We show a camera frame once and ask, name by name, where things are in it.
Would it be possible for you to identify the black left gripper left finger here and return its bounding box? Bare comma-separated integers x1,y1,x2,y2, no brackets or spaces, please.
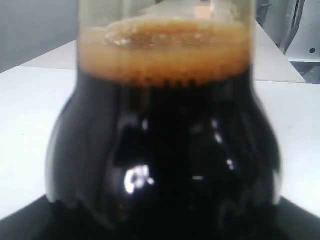
0,195,110,240

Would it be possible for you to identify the dark soy sauce bottle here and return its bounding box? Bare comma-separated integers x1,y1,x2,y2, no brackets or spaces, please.
45,0,281,240

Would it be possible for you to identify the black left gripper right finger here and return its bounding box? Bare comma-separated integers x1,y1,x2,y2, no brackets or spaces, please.
219,194,320,240

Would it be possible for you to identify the white cabinet with doors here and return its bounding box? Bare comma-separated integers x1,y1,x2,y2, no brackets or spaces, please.
255,0,320,84

